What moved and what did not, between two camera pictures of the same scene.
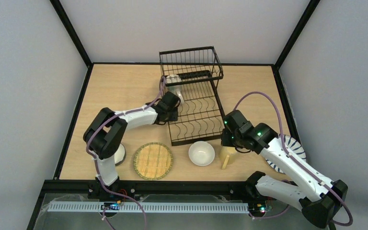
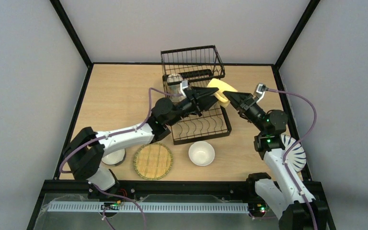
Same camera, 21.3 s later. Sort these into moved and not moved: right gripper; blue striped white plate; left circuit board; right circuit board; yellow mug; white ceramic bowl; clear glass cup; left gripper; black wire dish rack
Moved: right gripper; yellow mug; left gripper
Not moved: left circuit board; white ceramic bowl; clear glass cup; blue striped white plate; right circuit board; black wire dish rack
